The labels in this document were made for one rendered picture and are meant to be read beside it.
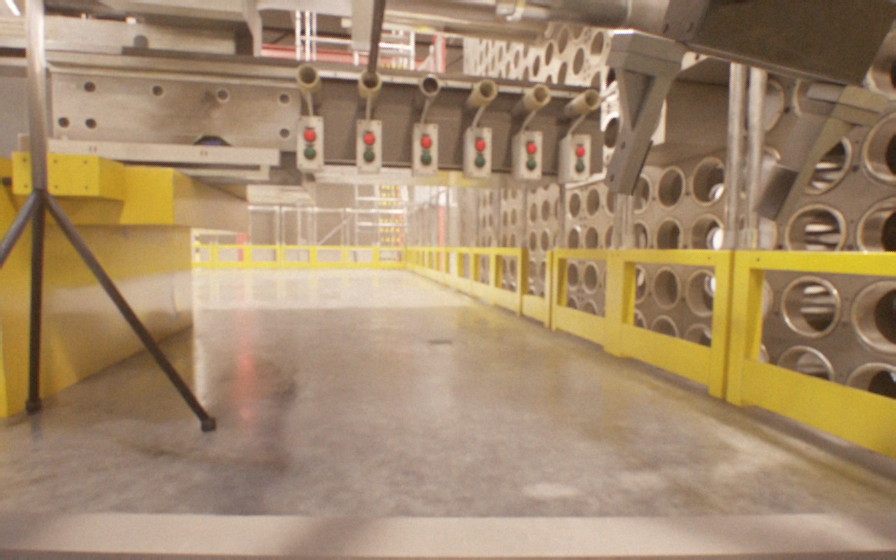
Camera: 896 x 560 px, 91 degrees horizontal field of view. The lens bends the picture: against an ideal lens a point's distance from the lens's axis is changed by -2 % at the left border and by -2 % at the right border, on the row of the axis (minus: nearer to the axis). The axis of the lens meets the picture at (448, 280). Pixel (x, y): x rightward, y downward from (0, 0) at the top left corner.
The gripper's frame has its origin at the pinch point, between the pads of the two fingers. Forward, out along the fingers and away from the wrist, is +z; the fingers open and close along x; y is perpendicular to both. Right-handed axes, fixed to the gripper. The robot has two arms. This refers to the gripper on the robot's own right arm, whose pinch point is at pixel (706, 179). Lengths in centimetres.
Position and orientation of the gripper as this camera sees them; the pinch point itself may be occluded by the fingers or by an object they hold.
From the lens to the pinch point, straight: 40.4
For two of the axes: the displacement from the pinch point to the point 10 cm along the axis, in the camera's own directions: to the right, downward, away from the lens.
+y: 0.8, 4.6, -8.8
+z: -1.9, 8.8, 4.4
